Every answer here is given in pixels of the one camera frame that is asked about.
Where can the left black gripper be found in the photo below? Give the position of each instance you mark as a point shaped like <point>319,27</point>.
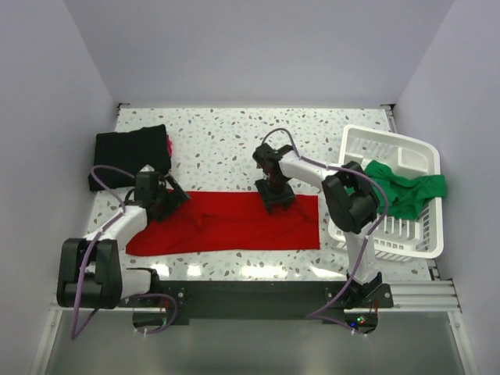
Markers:
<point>174,198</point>

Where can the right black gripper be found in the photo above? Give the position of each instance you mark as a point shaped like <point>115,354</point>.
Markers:
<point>287,198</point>

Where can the red t shirt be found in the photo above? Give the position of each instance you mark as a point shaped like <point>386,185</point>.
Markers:
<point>218,221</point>

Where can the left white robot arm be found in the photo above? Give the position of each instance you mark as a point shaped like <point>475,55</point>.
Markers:
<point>90,272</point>

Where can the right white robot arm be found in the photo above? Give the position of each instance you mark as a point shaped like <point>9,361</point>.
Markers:
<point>349,194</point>

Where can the folded pink t shirt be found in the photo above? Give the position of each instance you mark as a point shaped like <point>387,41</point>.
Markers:
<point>169,146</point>

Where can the folded black t shirt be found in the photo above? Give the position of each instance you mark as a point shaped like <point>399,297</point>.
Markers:
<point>131,151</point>

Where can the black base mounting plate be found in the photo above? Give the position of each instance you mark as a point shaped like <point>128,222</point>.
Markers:
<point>234,300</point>

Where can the green t shirt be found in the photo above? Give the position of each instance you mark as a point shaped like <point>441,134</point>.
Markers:
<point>406,197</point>

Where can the white plastic laundry basket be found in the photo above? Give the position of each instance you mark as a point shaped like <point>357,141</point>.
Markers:
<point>409,158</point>

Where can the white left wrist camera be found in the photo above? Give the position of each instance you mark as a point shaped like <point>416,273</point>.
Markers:
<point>147,168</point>

